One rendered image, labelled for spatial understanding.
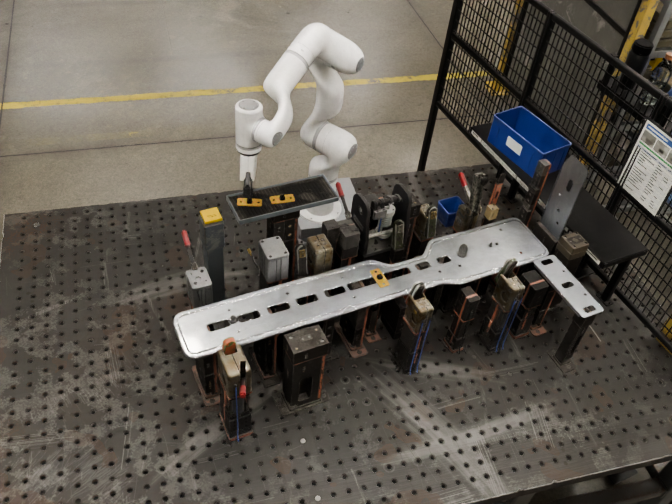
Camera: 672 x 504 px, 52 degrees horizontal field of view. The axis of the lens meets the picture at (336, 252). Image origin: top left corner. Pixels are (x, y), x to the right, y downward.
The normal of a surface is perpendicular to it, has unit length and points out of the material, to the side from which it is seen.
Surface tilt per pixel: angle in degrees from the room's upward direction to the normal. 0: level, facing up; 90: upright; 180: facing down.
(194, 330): 0
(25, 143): 0
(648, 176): 90
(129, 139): 0
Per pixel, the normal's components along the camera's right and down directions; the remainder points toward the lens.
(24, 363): 0.08, -0.70
